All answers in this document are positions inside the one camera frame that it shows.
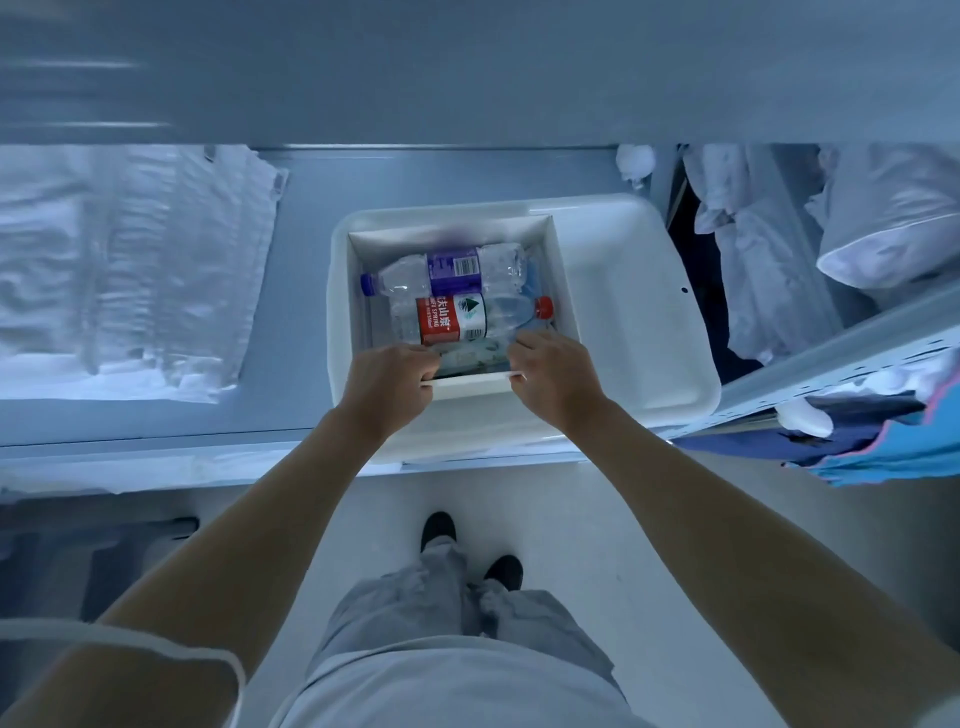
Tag person's right hand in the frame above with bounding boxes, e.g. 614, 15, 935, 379
507, 329, 611, 435

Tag person's left hand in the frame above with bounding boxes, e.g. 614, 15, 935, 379
333, 342, 444, 444

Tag white plastic box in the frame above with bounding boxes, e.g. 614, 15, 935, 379
346, 213, 583, 400

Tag person's right forearm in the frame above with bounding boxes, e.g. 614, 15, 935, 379
558, 396, 960, 728

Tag person's left forearm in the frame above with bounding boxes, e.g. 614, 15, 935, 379
90, 405, 395, 680

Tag clear crumpled plastic bottle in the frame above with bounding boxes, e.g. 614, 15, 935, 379
433, 337, 520, 376

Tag red label plastic bottle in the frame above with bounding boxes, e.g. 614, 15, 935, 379
387, 292, 556, 348

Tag purple label plastic bottle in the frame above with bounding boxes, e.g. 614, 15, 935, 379
359, 243, 531, 300

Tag large white plastic tub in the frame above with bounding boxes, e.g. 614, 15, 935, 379
327, 192, 723, 465

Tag person's left black shoe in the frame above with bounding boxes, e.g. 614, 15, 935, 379
420, 511, 458, 555

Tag person's black shoe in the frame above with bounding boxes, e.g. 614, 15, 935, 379
483, 554, 525, 592
420, 511, 458, 555

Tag person's right black shoe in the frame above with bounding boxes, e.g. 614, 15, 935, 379
483, 554, 525, 592

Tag small white cloth wad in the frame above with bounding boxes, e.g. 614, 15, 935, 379
615, 144, 658, 189

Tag grey trousers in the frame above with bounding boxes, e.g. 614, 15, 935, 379
306, 538, 625, 702

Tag white crumpled cloth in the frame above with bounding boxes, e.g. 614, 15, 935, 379
678, 144, 830, 365

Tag white rounded object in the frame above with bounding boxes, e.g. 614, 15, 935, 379
775, 400, 836, 441

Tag grey metal shelf rack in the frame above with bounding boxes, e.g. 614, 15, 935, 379
0, 0, 960, 500

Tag navy blue cloth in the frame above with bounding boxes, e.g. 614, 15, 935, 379
673, 396, 927, 468

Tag white shirt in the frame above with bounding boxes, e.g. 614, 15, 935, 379
0, 618, 655, 728

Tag light blue cloth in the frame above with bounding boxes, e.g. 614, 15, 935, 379
783, 382, 960, 490

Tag white pillow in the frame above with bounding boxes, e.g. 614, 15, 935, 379
804, 144, 960, 295

